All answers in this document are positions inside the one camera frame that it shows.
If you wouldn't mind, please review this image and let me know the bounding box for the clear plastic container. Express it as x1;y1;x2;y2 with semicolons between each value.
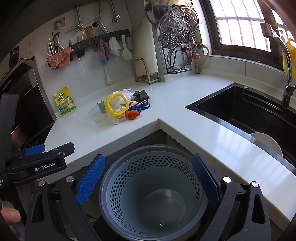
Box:
88;105;110;125

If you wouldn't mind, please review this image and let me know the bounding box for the yellow square ring lid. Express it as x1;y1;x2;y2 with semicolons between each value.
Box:
104;92;130;116

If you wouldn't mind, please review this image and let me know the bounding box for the blue handled bottle brush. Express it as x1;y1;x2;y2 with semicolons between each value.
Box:
100;59;113;85

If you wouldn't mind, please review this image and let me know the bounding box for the yellow plastic bottle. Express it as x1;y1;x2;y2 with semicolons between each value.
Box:
282;38;296;80

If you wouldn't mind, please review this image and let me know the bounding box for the black built-in kitchen appliance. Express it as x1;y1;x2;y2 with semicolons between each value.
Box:
0;57;57;150

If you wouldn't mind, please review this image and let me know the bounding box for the white rice paddle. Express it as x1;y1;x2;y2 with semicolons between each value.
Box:
121;35;133;61

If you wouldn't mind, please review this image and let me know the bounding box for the yellow-green gas hose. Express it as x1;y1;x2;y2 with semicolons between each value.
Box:
194;40;210;74

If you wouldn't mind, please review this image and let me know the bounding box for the black wire lid rack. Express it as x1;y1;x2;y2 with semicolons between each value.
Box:
161;30;194;75

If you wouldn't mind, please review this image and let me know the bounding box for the grey hanging cloth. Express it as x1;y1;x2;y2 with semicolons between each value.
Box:
98;40;112;62

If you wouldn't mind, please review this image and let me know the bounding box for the steel cutting board stand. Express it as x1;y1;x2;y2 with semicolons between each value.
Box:
131;58;161;85

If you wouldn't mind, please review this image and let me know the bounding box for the clear plastic bag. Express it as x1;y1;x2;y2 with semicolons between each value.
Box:
107;96;127;126

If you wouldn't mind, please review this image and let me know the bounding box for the thin white tube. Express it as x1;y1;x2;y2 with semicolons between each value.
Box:
77;56;87;76

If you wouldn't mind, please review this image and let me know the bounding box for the stainless steel pot lid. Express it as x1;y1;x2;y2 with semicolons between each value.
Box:
144;0;194;26

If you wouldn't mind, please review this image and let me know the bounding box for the yellow-green seasoning pouch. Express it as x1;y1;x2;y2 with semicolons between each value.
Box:
53;86;77;116

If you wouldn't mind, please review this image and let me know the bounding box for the white wall socket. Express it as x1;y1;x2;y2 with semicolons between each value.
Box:
54;18;66;30

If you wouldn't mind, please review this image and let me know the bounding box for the grey perforated waste basket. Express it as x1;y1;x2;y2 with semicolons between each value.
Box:
99;145;208;241

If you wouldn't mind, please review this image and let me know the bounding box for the pink dish cloth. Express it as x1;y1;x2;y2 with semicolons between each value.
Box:
47;46;74;68

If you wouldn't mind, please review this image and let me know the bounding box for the chrome sink faucet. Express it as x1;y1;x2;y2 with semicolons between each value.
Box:
260;22;296;109

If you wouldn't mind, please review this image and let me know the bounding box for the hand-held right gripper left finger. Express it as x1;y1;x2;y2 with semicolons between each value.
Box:
24;153;106;241

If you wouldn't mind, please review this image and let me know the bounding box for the wall utensil holder with chopsticks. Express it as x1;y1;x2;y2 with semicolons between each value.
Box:
41;32;70;69

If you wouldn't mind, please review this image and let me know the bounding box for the orange plastic toy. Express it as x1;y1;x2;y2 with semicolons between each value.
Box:
125;109;141;121

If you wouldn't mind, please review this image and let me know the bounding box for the dark grey cloth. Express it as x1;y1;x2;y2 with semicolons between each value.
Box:
132;90;150;103

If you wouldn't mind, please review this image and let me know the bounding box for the stained white cutting board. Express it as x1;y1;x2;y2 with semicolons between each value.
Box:
135;61;147;77

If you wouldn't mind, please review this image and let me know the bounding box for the black wall hook rail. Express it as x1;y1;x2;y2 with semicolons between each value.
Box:
70;29;131;57

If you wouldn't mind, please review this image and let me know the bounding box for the person's left hand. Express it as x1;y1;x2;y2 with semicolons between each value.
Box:
0;207;22;241

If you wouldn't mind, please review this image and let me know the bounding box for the blue lanyard with white clip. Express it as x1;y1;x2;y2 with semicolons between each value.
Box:
129;100;150;112

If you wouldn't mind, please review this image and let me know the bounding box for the barred window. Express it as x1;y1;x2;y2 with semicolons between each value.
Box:
201;0;296;70

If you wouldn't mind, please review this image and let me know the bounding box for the large white cutting board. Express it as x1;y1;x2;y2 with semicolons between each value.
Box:
134;17;160;78

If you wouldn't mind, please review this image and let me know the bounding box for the white plastic glove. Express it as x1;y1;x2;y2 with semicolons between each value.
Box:
114;87;135;103

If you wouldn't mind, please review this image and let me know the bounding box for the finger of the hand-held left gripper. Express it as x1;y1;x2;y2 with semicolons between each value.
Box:
14;143;46;157
27;142;76;161

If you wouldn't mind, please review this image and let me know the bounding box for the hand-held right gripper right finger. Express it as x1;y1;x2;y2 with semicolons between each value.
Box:
192;153;272;241

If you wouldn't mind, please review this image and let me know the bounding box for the white plate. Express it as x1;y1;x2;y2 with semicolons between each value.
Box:
249;132;284;158

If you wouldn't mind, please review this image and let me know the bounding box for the white hanging cloth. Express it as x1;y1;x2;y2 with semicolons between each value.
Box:
109;37;122;57

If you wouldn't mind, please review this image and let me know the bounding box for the perforated steel steamer tray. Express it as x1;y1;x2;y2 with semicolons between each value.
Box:
157;6;199;49

